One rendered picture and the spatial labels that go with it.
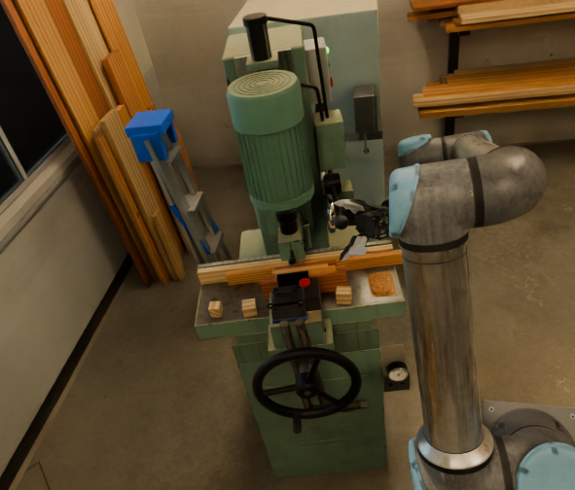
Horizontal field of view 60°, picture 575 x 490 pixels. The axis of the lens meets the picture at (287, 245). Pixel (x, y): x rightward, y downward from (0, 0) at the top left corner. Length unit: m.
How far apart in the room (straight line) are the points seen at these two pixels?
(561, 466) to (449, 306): 0.39
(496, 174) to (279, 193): 0.60
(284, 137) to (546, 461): 0.85
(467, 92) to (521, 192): 2.51
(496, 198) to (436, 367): 0.32
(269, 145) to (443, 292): 0.55
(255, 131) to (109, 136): 1.54
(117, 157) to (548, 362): 2.24
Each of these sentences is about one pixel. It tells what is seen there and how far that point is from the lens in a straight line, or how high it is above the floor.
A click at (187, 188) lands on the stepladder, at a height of 0.77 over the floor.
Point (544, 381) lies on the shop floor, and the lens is 2.46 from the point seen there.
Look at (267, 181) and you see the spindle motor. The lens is 1.25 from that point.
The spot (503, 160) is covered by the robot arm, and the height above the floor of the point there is 1.49.
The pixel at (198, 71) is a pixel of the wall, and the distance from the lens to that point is 3.86.
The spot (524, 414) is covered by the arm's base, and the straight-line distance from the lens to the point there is 1.34.
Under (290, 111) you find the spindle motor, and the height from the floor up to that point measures 1.45.
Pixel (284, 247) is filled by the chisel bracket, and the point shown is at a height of 1.05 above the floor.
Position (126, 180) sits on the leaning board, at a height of 0.71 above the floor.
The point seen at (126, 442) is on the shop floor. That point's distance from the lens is 2.47.
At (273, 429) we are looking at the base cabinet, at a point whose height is 0.35.
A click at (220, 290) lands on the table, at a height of 0.90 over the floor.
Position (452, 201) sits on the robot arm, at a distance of 0.82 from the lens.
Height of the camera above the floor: 1.92
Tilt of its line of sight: 38 degrees down
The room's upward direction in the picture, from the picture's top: 11 degrees counter-clockwise
